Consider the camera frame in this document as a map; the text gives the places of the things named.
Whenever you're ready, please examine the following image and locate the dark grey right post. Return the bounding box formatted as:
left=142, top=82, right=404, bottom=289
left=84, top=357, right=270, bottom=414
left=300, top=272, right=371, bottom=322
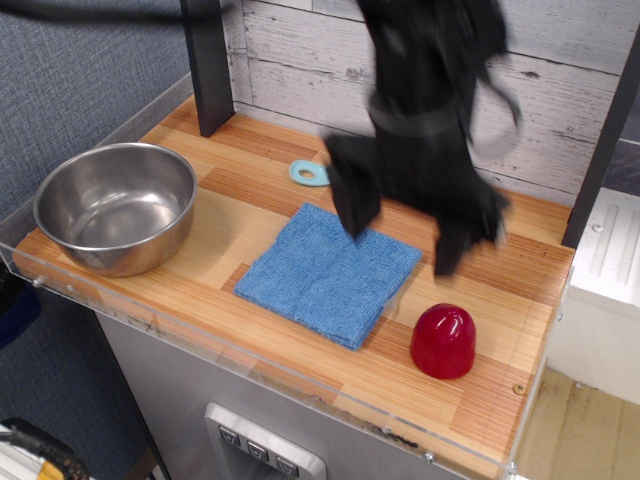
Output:
left=561, top=31, right=639, bottom=249

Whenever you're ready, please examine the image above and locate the dark grey post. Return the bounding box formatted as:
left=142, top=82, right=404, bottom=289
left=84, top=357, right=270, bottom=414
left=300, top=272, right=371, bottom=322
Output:
left=180, top=0, right=234, bottom=137
left=561, top=31, right=639, bottom=249

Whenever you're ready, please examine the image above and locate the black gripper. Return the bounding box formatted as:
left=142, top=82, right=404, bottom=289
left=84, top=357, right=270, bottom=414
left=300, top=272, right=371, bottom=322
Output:
left=324, top=94, right=510, bottom=277

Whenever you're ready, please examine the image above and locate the white side cabinet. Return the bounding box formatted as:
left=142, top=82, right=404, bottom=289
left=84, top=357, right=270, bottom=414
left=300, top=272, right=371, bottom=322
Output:
left=546, top=188, right=639, bottom=404

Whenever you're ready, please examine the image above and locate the silver dispenser button panel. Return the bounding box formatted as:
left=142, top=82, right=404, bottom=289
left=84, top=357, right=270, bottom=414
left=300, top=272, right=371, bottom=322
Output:
left=205, top=402, right=327, bottom=480

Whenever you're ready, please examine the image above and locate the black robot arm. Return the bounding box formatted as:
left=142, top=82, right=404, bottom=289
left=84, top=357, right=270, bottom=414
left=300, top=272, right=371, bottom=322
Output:
left=324, top=1, right=509, bottom=277

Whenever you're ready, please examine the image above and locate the stainless steel pot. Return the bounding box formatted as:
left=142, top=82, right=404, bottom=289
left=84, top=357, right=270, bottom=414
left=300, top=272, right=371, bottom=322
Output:
left=33, top=143, right=198, bottom=277

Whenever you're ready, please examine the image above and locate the dark grey left post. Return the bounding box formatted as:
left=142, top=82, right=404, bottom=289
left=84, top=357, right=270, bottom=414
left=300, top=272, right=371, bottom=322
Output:
left=180, top=0, right=234, bottom=137

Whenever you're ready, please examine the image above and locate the teal dish brush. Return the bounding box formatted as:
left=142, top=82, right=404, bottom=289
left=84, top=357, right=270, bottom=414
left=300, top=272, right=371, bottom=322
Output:
left=289, top=160, right=330, bottom=187

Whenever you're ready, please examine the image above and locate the blue folded cloth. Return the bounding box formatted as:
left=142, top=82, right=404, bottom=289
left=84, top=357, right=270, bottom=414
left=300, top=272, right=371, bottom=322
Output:
left=234, top=203, right=422, bottom=351

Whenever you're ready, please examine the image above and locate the red plastic strawberry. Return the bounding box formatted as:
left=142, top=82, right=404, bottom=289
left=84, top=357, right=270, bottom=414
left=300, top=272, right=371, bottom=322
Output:
left=410, top=303, right=477, bottom=380

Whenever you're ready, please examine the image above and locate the clear acrylic edge guard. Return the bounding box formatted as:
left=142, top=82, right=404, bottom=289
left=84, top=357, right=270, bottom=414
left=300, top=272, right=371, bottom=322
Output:
left=1, top=233, right=573, bottom=479

